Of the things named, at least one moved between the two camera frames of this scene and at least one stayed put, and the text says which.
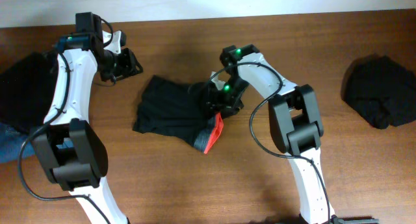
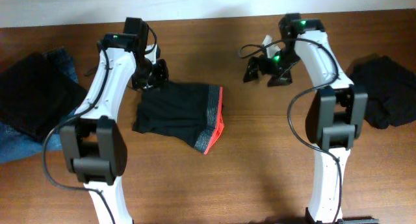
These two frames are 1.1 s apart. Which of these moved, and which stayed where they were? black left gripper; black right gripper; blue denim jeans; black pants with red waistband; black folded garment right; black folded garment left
Moved: black right gripper; black left gripper
Stayed: blue denim jeans; black folded garment left; black folded garment right; black pants with red waistband
